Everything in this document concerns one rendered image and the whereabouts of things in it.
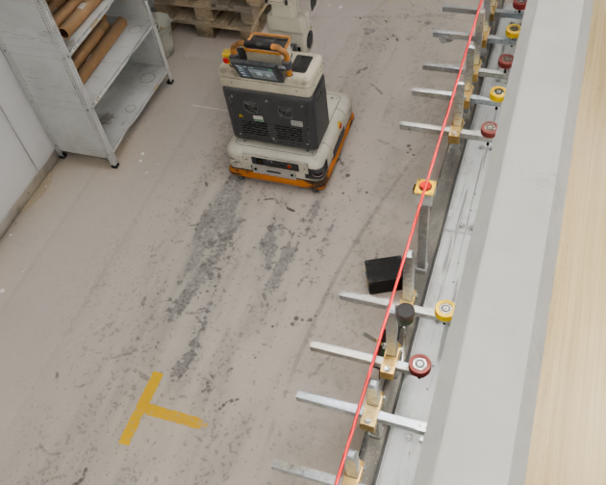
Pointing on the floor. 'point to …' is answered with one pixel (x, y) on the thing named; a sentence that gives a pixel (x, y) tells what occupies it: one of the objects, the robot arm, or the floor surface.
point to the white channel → (512, 263)
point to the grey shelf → (68, 132)
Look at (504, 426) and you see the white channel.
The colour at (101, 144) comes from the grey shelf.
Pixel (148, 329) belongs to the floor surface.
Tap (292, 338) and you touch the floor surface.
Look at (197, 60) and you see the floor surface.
